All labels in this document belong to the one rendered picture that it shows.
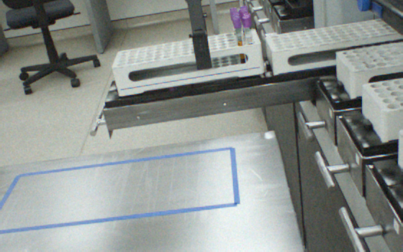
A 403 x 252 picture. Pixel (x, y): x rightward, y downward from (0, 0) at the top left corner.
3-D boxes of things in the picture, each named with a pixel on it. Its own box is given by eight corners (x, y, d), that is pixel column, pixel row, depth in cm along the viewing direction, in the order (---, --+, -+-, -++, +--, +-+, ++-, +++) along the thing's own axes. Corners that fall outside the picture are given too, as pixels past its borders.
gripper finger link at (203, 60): (206, 32, 94) (206, 33, 93) (211, 66, 97) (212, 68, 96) (191, 34, 94) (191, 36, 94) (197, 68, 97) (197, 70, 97)
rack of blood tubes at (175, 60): (257, 56, 107) (255, 28, 104) (265, 73, 98) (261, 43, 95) (124, 78, 108) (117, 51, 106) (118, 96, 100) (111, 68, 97)
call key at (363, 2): (364, 8, 79) (363, -10, 78) (370, 13, 76) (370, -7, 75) (356, 9, 79) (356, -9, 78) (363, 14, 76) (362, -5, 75)
